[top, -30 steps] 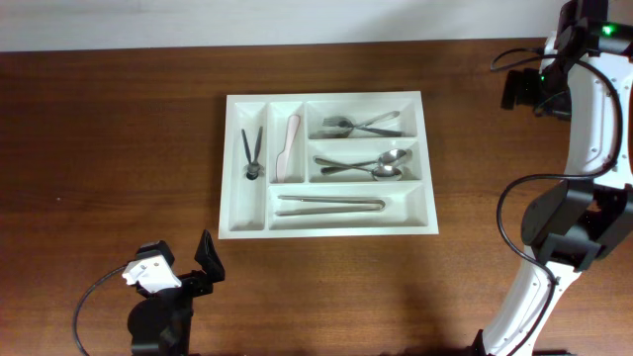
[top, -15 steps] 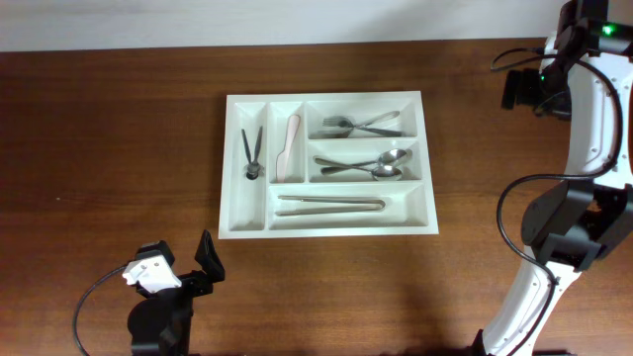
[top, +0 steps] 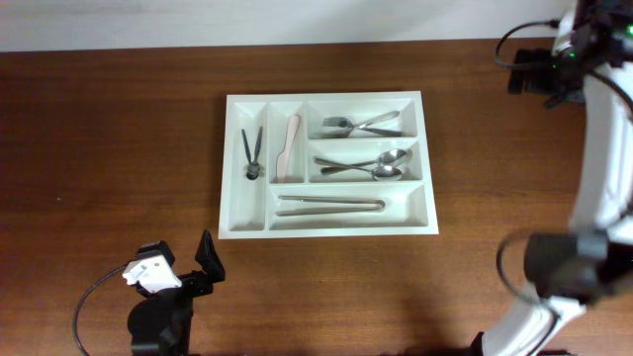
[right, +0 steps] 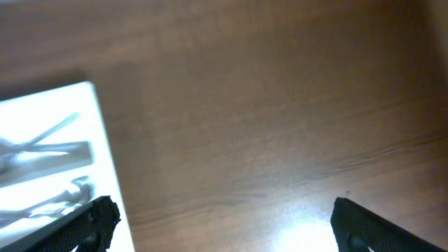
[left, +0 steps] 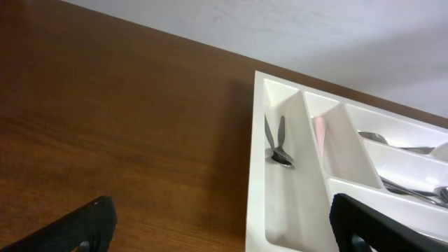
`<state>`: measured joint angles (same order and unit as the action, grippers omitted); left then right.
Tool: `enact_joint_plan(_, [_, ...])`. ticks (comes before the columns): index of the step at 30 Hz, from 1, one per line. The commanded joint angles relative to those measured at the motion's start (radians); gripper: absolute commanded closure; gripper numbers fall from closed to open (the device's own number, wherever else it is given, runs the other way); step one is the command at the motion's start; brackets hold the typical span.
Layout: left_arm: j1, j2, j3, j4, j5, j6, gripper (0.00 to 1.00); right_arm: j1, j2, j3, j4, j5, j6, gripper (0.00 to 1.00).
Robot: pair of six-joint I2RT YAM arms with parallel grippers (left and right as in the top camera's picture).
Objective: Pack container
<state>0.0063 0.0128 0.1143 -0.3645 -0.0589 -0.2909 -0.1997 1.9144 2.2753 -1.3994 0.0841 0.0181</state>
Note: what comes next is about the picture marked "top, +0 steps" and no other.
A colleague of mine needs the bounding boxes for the small steel teaspoon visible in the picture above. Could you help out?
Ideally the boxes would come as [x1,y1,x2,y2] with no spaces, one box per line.
[246,126,265,174]
[240,128,261,180]

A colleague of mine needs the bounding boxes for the pink plastic knife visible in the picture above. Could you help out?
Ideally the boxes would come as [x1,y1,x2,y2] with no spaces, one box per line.
[276,114,301,183]

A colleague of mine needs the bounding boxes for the steel kitchen tongs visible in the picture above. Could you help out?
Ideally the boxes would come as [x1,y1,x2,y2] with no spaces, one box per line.
[275,196,386,217]

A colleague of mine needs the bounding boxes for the steel fork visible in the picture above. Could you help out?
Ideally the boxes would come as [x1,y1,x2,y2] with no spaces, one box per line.
[310,111,403,139]
[322,116,403,138]

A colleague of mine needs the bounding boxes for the large steel spoon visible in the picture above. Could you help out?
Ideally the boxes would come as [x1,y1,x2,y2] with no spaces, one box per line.
[320,148,407,175]
[313,156,404,181]

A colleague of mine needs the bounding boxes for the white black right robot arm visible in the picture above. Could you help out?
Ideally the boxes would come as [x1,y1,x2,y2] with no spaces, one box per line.
[218,0,632,356]

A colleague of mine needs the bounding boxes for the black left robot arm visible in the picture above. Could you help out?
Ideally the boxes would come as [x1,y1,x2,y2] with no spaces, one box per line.
[123,240,214,355]

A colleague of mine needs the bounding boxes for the white plastic cutlery tray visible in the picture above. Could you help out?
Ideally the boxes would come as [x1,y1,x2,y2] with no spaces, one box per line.
[219,91,438,239]

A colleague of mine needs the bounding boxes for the black left camera cable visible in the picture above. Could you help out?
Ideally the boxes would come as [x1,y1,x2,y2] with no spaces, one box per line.
[72,265,130,356]

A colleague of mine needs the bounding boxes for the black camera cable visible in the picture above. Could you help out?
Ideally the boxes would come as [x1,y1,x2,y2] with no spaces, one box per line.
[72,265,130,356]
[494,18,633,356]

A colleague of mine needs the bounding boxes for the black right camera cable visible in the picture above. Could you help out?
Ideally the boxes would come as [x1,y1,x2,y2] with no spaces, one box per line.
[494,18,633,356]

